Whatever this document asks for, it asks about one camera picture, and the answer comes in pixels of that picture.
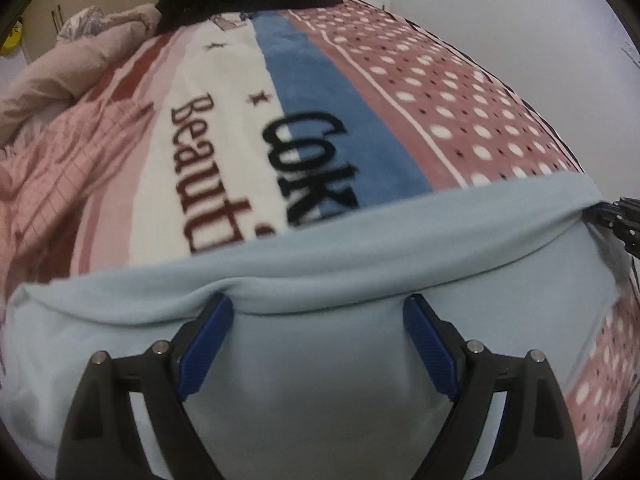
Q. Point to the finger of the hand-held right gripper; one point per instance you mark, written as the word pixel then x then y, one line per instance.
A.
pixel 617 220

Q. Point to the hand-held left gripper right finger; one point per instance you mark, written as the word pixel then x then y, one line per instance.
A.
pixel 429 345

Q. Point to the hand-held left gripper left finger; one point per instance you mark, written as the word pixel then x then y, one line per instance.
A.
pixel 207 345

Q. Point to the light blue pants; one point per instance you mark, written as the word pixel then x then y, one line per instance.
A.
pixel 320 260

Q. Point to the printed striped dotted blanket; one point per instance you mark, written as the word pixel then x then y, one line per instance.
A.
pixel 225 135

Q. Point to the pink checked cloth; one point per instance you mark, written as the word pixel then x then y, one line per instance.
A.
pixel 60 170

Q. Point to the silver patterned cloth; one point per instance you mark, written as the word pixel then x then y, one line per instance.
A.
pixel 82 22

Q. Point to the yellow object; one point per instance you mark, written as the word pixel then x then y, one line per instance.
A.
pixel 12 37

